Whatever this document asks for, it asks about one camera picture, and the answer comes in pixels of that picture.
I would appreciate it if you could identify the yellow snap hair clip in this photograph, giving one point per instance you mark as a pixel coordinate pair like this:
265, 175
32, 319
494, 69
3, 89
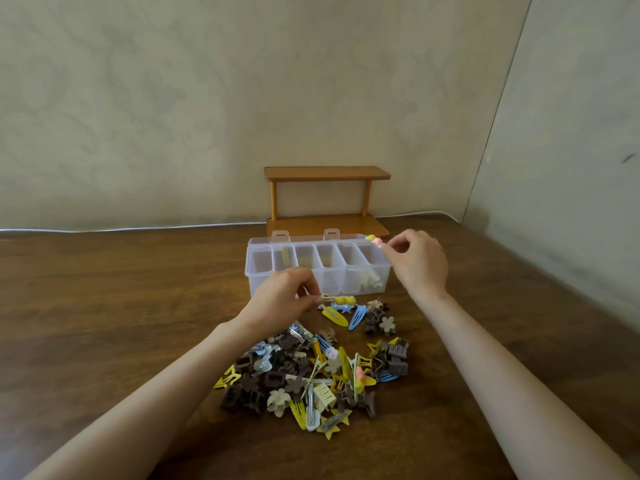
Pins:
335, 317

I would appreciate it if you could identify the long cream yellow-tipped clip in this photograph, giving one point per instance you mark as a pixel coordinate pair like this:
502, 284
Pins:
345, 300

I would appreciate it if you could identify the blue star hair clip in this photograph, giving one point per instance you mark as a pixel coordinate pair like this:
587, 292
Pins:
342, 308

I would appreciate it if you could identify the person's left forearm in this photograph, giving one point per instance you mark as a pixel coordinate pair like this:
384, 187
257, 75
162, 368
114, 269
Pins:
150, 409

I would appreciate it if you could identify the pile of mixed hair clips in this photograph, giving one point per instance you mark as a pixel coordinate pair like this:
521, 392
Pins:
300, 379

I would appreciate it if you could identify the pale yellow hair clip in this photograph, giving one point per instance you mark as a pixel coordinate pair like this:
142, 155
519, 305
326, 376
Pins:
288, 255

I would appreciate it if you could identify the cream hair clip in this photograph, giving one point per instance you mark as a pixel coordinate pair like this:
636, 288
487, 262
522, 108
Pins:
372, 280

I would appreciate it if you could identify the blue snap hair clip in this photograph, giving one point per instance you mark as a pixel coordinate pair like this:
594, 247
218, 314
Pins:
357, 318

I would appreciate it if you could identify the small wooden shelf rack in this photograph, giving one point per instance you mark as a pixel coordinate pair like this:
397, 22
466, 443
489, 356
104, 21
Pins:
327, 173

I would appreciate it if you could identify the clear plastic compartment box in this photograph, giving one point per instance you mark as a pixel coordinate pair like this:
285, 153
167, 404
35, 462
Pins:
260, 267

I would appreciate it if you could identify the person's right forearm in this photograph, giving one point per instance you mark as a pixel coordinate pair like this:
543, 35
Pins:
510, 394

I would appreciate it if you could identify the person's right hand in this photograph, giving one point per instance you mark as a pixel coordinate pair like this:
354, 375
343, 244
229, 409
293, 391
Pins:
422, 264

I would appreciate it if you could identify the pink and yellow clip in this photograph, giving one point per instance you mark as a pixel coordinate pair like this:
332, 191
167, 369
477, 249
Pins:
375, 240

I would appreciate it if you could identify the person's left hand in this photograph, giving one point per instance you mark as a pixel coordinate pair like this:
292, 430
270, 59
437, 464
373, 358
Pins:
280, 299

